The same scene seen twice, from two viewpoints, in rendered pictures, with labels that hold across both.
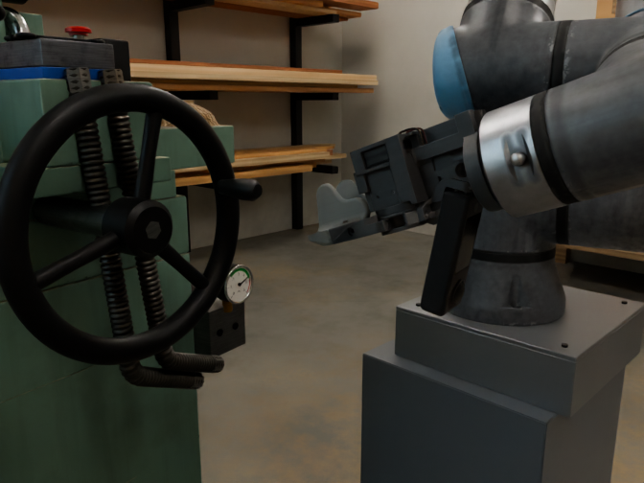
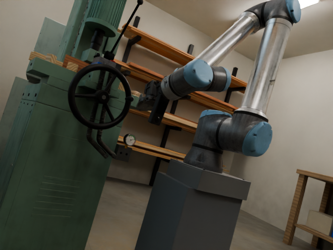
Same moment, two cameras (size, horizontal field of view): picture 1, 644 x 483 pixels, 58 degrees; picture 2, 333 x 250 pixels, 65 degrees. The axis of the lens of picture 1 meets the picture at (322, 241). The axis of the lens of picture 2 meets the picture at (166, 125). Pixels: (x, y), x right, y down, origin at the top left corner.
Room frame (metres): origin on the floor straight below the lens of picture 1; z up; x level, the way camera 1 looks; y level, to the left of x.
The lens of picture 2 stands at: (-0.40, -0.48, 0.69)
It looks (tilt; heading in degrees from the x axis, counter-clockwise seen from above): 4 degrees up; 19
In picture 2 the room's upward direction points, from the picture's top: 16 degrees clockwise
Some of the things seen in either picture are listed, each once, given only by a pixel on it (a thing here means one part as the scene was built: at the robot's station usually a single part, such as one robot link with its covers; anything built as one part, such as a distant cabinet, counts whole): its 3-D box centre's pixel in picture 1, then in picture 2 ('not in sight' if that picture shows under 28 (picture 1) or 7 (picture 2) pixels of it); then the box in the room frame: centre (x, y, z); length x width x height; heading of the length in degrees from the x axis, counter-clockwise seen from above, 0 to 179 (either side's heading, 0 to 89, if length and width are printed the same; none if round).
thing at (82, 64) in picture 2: not in sight; (87, 71); (0.73, 0.41, 0.94); 0.25 x 0.01 x 0.08; 144
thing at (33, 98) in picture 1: (70, 121); (101, 78); (0.70, 0.30, 0.91); 0.15 x 0.14 x 0.09; 144
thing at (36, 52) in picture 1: (69, 57); (107, 64); (0.71, 0.29, 0.99); 0.13 x 0.11 x 0.06; 144
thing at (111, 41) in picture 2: not in sight; (111, 43); (1.05, 0.55, 1.22); 0.09 x 0.08 x 0.15; 54
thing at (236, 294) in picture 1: (231, 287); (128, 141); (0.88, 0.14, 0.65); 0.06 x 0.04 x 0.08; 144
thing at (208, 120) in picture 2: (513, 184); (213, 130); (0.86, -0.28, 0.82); 0.17 x 0.15 x 0.18; 61
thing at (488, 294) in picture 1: (500, 272); (204, 157); (0.86, -0.27, 0.68); 0.19 x 0.19 x 0.10
